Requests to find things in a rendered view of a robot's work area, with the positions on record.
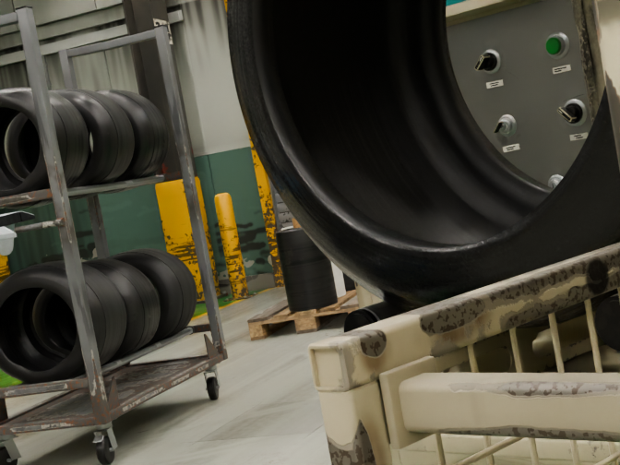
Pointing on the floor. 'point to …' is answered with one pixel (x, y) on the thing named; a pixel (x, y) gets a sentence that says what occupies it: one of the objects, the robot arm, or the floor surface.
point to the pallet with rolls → (305, 288)
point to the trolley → (44, 286)
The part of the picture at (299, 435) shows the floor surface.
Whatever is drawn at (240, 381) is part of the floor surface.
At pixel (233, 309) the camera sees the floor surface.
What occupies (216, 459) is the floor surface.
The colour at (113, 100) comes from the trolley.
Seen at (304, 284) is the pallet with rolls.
